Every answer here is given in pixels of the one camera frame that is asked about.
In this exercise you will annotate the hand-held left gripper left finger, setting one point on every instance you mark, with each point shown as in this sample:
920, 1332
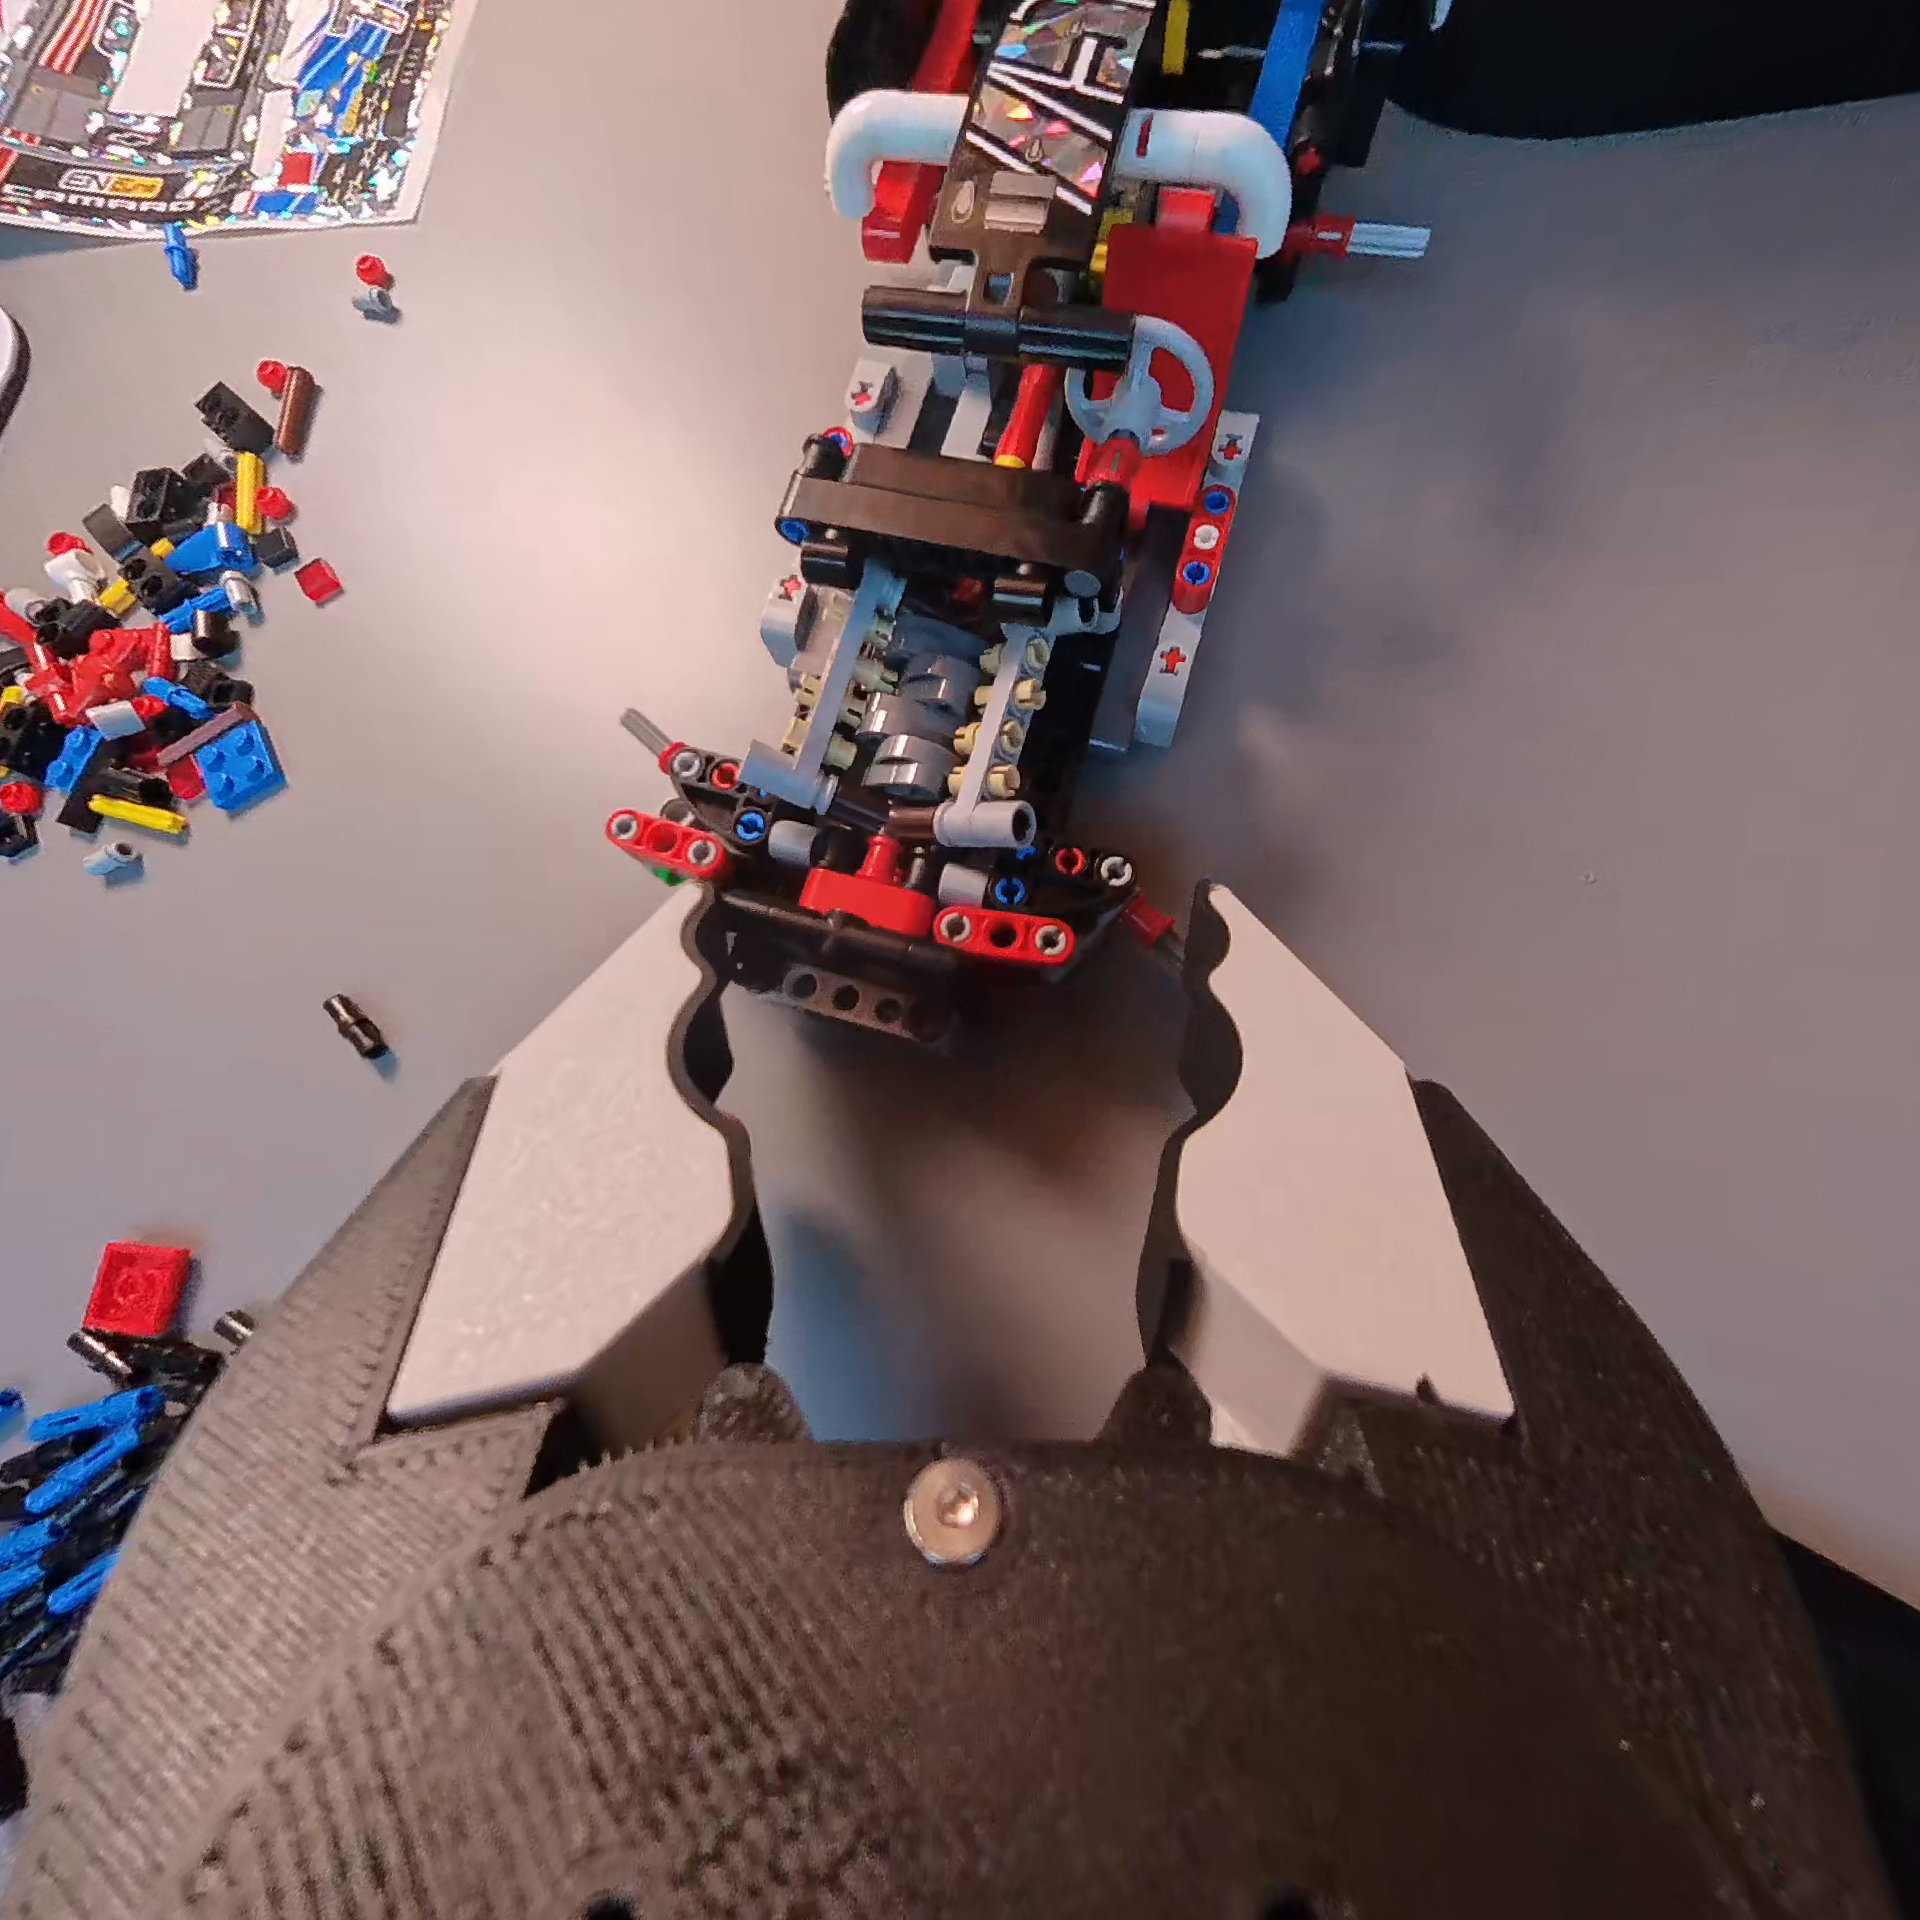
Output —
570, 1200

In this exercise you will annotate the red square lego plate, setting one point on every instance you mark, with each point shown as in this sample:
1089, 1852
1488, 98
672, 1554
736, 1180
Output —
137, 1287

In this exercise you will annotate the pile of small lego pieces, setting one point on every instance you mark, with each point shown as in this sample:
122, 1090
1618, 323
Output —
135, 660

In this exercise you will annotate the black lego pin connector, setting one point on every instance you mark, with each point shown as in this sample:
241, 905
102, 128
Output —
357, 1027

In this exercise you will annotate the blue lego pin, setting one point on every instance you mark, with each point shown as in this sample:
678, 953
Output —
181, 253

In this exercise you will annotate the black quilted armrest pad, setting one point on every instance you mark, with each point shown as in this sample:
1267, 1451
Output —
1651, 60

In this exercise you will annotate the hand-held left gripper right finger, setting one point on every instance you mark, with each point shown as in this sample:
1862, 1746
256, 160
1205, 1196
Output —
1336, 1200

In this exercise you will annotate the holographic sticker sheet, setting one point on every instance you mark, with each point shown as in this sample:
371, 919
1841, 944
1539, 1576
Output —
225, 105

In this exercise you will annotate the heap of blue black pins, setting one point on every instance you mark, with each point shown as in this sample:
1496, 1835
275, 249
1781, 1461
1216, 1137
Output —
90, 1469

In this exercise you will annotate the lego race car model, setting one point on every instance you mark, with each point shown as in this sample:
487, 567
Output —
961, 511

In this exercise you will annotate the red grey lego pin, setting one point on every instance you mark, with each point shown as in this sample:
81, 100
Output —
375, 284

